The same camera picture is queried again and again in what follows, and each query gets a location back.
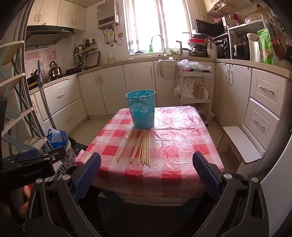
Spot black toaster oven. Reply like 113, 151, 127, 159
214, 39, 232, 60

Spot black wok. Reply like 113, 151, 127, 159
27, 69, 44, 86

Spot white plastic jug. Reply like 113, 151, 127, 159
207, 42, 218, 59

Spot black baking tray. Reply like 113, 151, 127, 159
194, 19, 225, 37

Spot pink wall stickers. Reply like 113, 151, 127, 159
25, 50, 57, 78

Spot cream door and drawer cabinet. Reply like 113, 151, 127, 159
214, 61, 292, 160

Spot cream drawer base cabinet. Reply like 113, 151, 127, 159
30, 76, 88, 135

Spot white plastic bag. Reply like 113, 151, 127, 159
174, 76, 209, 99

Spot person's left hand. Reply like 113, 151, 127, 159
19, 186, 31, 217

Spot wire basket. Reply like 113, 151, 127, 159
213, 0, 263, 12

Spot steel pot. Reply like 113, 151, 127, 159
232, 43, 250, 60

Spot white rolling cart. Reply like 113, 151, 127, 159
176, 68, 215, 125

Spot silver gas water heater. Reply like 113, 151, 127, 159
97, 0, 120, 30

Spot white counter shelf rack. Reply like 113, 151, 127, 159
210, 18, 273, 62

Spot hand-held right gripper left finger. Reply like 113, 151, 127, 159
25, 152, 102, 237

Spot cream corner wall cabinet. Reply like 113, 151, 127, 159
203, 0, 228, 14

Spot patterned bag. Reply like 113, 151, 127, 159
60, 139, 77, 169

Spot grey range hood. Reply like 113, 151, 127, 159
25, 26, 76, 49

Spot red checked plastic tablecloth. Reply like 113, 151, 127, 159
75, 107, 225, 199

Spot cream wall cabinets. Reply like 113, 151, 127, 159
26, 0, 87, 31

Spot blue plastic bag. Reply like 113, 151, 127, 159
45, 128, 68, 149

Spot white electric thermos pot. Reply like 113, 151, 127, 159
247, 33, 263, 62

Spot green packet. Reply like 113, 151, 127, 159
257, 28, 274, 65

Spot dark cutting board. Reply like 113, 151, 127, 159
85, 51, 101, 67

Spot pile of wooden chopsticks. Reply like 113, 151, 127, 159
116, 129, 151, 167

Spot white hanging trash bin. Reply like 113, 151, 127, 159
159, 60, 176, 78

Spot stack of pans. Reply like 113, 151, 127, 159
187, 34, 209, 57

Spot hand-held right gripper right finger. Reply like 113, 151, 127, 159
192, 151, 270, 237

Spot white stool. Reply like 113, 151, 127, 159
217, 126, 262, 165

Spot clear plastic bags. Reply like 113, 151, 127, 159
177, 59, 212, 73

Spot steel kettle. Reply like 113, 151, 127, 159
48, 61, 63, 78

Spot chrome sink faucet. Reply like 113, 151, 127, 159
151, 35, 167, 56

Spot wooden folding ladder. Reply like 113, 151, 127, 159
0, 40, 47, 155

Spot cream door base cabinet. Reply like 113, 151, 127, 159
77, 60, 178, 116

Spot copper pan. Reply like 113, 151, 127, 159
271, 36, 285, 57

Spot kitchen window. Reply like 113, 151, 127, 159
124, 0, 192, 54

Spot wall utensil rack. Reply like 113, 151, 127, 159
72, 39, 99, 70

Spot blue perforated plastic bucket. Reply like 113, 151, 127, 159
126, 90, 156, 129

